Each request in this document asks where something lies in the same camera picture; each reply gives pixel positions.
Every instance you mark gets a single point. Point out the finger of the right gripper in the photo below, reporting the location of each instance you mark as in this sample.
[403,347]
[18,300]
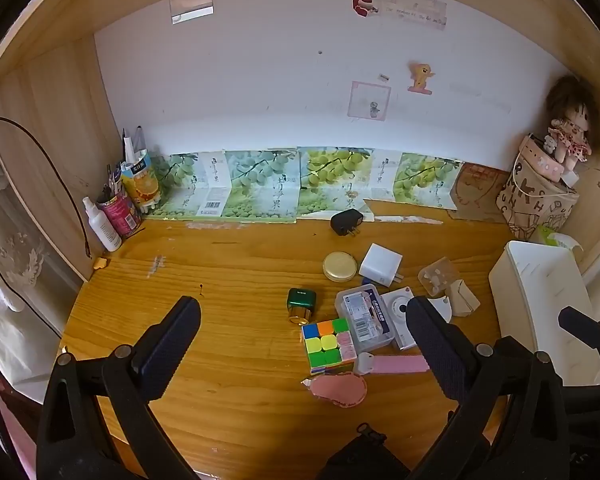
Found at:
[580,326]

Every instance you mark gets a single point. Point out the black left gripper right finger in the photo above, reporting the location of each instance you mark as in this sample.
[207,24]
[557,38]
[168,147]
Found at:
[510,421]

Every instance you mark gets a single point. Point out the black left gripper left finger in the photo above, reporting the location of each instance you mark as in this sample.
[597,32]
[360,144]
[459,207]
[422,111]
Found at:
[74,441]

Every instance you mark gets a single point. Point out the white plastic storage bin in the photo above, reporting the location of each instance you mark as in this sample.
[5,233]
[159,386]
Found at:
[530,285]

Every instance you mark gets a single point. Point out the pink hair roller clip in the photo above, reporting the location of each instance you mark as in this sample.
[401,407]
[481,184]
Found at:
[369,364]

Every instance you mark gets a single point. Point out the white instant camera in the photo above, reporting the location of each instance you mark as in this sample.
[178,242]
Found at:
[396,303]

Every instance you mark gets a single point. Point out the pink powder puff case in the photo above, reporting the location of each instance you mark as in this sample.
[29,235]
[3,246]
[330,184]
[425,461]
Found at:
[346,390]

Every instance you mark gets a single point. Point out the clear cotton swab box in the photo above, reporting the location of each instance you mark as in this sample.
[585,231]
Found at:
[367,317]

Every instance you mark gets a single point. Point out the multicolour puzzle cube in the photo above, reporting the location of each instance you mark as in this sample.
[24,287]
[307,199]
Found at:
[329,345]

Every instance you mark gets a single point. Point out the white charger cube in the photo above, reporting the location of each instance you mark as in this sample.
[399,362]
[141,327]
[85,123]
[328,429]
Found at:
[381,265]

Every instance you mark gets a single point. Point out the round gold compact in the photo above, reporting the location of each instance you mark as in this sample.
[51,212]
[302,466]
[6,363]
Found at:
[340,267]

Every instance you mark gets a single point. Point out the green gold small bottle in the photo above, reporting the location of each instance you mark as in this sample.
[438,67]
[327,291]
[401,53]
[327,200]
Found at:
[300,305]

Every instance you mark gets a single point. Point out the black power adapter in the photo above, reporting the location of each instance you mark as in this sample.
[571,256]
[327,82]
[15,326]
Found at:
[346,222]

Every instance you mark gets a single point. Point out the white curved plastic piece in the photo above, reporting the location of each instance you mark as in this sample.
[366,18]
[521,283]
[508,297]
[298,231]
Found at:
[443,306]

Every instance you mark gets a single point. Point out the letter print fabric bag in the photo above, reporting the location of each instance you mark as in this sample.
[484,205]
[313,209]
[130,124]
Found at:
[528,200]

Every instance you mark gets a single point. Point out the white lace curtain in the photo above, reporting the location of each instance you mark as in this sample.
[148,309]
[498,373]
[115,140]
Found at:
[37,293]

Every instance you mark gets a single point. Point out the clear small plastic box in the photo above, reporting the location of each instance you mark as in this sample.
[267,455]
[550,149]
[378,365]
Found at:
[438,276]

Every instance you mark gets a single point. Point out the pink power strip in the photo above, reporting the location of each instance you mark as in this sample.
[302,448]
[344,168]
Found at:
[539,160]

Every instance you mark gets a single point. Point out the brown cardboard piece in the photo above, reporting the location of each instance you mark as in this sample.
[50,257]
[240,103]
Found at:
[475,191]

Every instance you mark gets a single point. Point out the white spray bottle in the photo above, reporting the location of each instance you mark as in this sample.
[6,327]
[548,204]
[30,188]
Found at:
[101,226]

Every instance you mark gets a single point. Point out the brown hair doll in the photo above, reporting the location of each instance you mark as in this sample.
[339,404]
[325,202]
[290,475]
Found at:
[574,121]

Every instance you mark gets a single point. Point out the red pen can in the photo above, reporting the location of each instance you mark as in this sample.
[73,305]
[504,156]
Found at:
[120,211]

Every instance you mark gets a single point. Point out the grape print cardboard sheet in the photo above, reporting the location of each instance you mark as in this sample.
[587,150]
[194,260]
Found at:
[283,185]

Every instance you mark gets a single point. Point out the yellow pony wall sticker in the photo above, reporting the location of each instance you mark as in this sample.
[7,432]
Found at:
[420,74]

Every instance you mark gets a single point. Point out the pink square wall sticker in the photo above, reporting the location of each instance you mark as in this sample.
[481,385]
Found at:
[369,101]

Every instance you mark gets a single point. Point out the red mushroom wall sticker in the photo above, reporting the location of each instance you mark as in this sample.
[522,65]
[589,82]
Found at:
[364,8]

